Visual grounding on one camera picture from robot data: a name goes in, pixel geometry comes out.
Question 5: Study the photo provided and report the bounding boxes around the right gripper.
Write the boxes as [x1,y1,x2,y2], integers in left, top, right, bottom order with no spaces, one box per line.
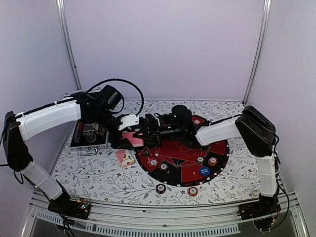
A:
[133,119,184,148]

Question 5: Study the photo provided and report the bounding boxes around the dark chips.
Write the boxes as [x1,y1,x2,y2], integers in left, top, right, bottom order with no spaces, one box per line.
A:
[159,163,168,171]
[197,157,204,164]

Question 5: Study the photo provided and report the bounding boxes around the dark poker chip stack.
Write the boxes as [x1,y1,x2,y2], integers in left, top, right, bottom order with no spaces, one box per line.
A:
[156,184,166,194]

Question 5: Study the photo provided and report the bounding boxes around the blue small blind button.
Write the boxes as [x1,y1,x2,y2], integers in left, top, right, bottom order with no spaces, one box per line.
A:
[199,166,210,176]

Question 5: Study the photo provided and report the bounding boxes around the orange poker chip stack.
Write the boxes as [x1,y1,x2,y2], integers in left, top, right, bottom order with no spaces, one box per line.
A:
[187,187,198,197]

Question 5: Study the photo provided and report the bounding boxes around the red playing card deck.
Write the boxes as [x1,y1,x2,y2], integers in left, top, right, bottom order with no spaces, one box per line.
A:
[122,132,144,147]

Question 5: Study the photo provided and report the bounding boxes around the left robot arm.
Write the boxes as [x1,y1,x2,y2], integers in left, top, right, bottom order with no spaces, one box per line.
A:
[0,79,140,219]

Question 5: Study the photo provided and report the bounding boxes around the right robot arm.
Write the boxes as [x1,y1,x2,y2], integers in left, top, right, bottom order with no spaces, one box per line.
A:
[136,105,281,220]

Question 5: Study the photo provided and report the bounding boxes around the face-down red card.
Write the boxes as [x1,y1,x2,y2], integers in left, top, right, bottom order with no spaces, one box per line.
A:
[115,150,126,164]

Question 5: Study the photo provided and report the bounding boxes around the floral table cloth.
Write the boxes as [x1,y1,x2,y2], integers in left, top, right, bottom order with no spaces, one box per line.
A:
[46,99,279,207]

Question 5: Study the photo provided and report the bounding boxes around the round red black poker mat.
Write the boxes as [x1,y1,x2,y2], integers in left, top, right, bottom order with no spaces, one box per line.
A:
[134,110,229,187]

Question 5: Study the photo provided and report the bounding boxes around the aluminium poker case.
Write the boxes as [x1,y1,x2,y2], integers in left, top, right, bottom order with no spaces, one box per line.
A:
[64,91,110,156]

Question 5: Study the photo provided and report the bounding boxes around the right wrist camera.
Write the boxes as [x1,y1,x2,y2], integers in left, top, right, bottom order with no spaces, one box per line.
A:
[145,114,160,127]

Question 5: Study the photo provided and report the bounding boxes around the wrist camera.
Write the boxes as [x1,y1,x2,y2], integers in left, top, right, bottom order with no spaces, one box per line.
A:
[118,115,139,131]
[145,114,160,127]

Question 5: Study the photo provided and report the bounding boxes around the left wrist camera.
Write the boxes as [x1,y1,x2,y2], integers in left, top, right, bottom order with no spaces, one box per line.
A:
[118,115,139,131]

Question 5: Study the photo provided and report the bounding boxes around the front aluminium rail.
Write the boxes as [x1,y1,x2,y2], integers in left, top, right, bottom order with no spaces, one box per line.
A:
[21,191,312,237]

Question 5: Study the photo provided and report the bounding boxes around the left aluminium frame post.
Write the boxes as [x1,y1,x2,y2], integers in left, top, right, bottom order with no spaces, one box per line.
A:
[56,0,82,90]

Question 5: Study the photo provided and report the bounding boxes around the aluminium frame post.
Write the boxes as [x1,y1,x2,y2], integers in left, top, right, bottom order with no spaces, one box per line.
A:
[56,0,82,90]
[242,0,272,105]

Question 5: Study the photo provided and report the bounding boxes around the right aluminium frame post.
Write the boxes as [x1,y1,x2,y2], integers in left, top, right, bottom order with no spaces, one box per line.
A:
[242,0,272,105]

